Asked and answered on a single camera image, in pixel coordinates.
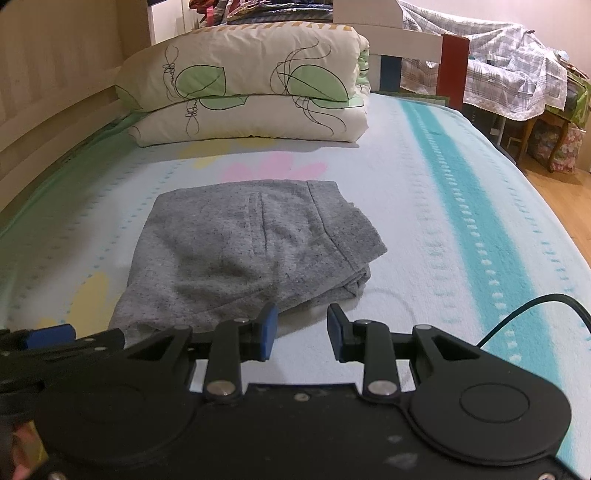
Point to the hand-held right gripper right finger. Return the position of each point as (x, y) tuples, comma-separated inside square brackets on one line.
[(338, 332)]

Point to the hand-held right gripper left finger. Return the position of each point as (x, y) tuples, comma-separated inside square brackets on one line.
[(267, 332)]

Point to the grey pants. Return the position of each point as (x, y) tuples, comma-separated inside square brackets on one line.
[(240, 249)]

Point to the wooden headboard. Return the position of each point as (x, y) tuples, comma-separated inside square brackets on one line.
[(397, 37), (46, 69)]

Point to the cream leaf-print pillows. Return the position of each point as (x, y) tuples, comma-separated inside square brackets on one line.
[(240, 60)]

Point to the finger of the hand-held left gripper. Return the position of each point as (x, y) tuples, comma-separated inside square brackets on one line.
[(51, 336), (92, 346)]

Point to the red bed post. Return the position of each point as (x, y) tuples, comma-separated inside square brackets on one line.
[(452, 69)]

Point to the floral bag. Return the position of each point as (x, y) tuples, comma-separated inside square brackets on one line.
[(567, 150)]

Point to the green box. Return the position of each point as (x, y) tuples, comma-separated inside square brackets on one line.
[(579, 97)]

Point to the wooden table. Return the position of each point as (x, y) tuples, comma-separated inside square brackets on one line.
[(549, 124)]

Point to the white cabinet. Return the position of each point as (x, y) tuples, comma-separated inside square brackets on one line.
[(168, 21)]

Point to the plaid cloth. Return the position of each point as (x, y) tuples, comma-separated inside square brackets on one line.
[(498, 69)]

